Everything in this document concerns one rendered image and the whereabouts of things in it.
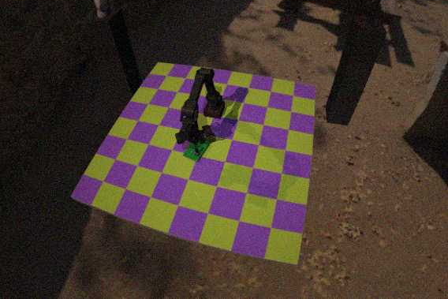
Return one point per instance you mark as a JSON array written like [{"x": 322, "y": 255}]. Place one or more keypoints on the green circuit board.
[{"x": 195, "y": 151}]

